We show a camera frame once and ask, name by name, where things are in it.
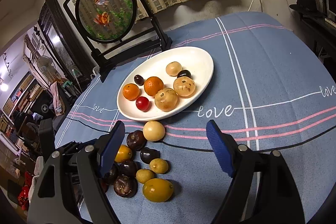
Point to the small dark chestnut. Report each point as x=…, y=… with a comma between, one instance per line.
x=138, y=79

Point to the white standing fan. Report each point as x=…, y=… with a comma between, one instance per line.
x=43, y=62

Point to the black desk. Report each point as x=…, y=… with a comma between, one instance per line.
x=317, y=35

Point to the white oval plate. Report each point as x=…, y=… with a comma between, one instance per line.
x=199, y=61

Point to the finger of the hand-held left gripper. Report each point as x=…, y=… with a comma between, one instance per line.
x=72, y=145

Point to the red cloth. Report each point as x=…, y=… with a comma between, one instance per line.
x=24, y=192

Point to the orange yellow tomato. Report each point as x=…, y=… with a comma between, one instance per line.
x=124, y=153

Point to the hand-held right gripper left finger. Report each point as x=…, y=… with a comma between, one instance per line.
x=113, y=148

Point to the smooth dark chestnut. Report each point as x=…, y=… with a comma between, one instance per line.
x=184, y=73
x=149, y=155
x=128, y=167

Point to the blue striped tablecloth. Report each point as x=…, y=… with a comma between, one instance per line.
x=262, y=69

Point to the white keyboard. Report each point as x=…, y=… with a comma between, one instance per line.
x=330, y=21

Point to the goldfish screen on black stand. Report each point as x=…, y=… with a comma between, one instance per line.
x=105, y=6

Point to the plain peeled water chestnut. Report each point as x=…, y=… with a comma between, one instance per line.
x=173, y=68
x=154, y=130

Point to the pink hanging cloth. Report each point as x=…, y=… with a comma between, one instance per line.
x=56, y=98

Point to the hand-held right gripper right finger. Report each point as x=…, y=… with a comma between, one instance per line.
x=219, y=148

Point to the tan longan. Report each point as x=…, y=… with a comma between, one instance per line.
x=158, y=165
x=145, y=176

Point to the black hat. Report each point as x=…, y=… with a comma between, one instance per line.
x=305, y=3

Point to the black pole stand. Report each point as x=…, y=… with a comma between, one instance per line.
x=36, y=37

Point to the yellow green tomato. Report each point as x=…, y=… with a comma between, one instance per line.
x=158, y=189

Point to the spotted peeled water chestnut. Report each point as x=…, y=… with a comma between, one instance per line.
x=166, y=99
x=184, y=86

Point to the mandarin orange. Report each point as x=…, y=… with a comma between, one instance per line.
x=131, y=91
x=153, y=86

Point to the wooden shelf with boxes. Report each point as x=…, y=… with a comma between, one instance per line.
x=18, y=98

